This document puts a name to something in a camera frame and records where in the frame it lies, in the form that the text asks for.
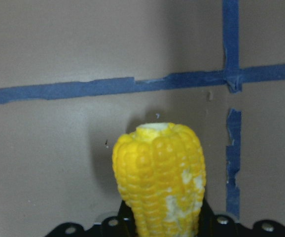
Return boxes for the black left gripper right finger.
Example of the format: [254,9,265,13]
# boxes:
[197,198,216,237]

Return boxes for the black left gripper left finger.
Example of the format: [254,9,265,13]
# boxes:
[117,201,138,237]

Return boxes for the yellow corn cob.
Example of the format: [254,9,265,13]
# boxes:
[112,122,206,237]

